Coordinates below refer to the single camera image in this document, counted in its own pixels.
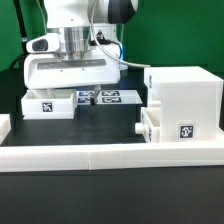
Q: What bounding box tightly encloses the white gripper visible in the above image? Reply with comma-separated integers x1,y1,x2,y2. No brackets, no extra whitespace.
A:
24,34,120,105

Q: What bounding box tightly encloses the white drawer box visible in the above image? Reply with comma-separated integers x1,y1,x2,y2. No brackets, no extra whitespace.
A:
135,107,160,143
21,89,77,120

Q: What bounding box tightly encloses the white front drawer box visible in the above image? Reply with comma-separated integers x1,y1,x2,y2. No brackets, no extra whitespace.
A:
135,107,160,143

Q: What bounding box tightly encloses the white drawer cabinet housing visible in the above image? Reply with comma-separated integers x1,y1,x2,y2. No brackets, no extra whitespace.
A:
144,66,223,143

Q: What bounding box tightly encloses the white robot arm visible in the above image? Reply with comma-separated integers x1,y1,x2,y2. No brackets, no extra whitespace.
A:
24,0,138,90

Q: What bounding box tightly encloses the fiducial marker sheet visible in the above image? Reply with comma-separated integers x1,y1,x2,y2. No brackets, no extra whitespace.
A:
77,90,142,105

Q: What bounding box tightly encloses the black pole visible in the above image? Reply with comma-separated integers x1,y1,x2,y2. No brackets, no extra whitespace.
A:
13,0,28,53

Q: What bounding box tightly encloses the black cable with connector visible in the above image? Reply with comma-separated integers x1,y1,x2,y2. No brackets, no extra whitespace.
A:
8,53,28,70

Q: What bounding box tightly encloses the white fence wall frame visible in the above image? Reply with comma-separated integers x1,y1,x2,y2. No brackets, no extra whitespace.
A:
0,114,224,172

